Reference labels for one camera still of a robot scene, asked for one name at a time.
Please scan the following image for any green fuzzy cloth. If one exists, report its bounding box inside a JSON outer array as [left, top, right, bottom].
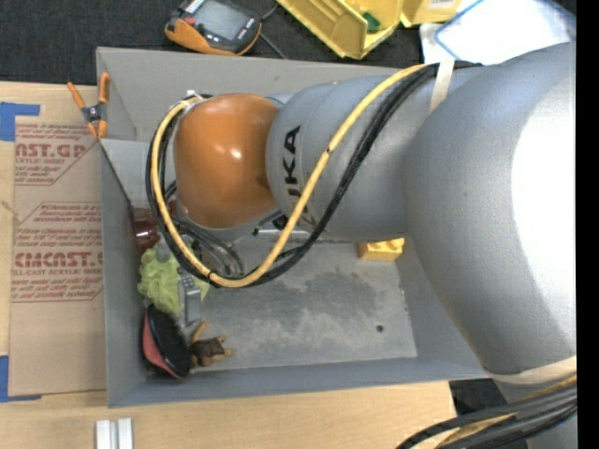
[[137, 246, 211, 316]]

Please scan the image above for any dark red cup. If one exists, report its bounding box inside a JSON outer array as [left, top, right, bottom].
[[133, 207, 161, 253]]

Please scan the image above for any brown toy animal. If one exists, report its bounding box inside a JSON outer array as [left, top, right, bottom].
[[188, 321, 234, 369]]

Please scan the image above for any black and red round object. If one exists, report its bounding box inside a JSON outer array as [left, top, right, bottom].
[[141, 305, 192, 380]]

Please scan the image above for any grey metal bin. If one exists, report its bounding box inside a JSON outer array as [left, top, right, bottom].
[[95, 46, 493, 409]]

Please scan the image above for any brown cardboard board red print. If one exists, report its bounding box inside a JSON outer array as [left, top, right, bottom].
[[0, 80, 110, 400]]

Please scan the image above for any yellow toy block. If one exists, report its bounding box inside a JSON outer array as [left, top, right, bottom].
[[357, 237, 406, 262]]

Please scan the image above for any black cylinder on white bracket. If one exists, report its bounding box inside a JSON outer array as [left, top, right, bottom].
[[254, 212, 311, 241]]

